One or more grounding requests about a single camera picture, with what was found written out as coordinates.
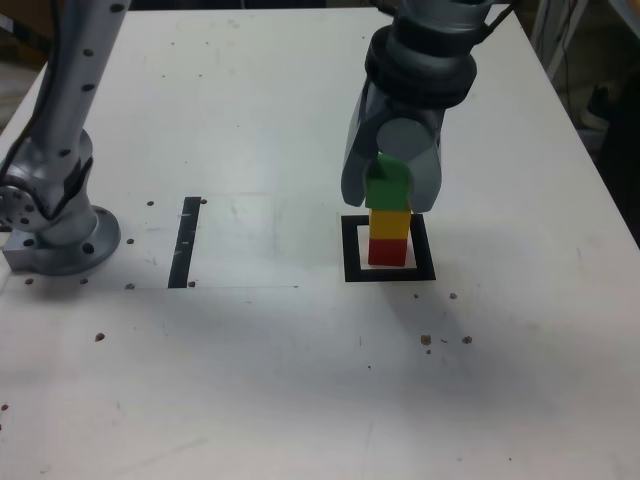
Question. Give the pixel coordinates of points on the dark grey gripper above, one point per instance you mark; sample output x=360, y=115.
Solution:
x=415, y=112

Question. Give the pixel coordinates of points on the green cube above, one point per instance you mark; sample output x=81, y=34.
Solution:
x=387, y=192

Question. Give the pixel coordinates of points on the yellow cube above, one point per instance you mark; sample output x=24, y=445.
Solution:
x=390, y=225

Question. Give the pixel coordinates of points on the red cube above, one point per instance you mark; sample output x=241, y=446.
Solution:
x=387, y=252

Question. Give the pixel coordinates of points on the black tape square outline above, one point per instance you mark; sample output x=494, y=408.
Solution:
x=350, y=250

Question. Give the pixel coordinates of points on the black tape strip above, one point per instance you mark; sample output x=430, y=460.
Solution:
x=183, y=245

